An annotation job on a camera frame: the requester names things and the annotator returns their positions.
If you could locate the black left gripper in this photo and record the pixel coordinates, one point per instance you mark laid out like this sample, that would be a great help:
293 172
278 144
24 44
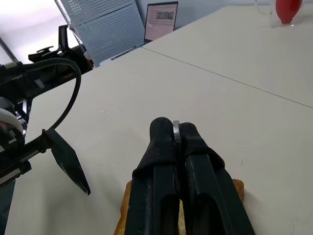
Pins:
17 161

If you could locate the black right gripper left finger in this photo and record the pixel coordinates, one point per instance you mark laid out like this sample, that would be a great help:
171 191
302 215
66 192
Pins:
156 176

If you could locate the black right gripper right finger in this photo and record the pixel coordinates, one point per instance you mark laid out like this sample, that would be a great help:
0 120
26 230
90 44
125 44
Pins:
207 186

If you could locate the toasted bread slice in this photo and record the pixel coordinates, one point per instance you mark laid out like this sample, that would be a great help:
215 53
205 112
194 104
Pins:
123 210

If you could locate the glass jar with red jam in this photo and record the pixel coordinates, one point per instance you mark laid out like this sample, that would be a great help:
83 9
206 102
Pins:
286 12

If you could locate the grey perforated metal panel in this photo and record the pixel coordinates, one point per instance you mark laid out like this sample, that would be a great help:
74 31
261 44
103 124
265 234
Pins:
107 31

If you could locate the laptop screen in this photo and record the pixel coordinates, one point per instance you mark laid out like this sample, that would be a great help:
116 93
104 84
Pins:
160 22

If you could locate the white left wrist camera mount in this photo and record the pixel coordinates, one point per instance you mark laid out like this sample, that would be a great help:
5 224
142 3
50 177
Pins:
8 122

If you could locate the black metal stand frame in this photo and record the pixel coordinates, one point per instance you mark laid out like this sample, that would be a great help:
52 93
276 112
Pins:
22 78

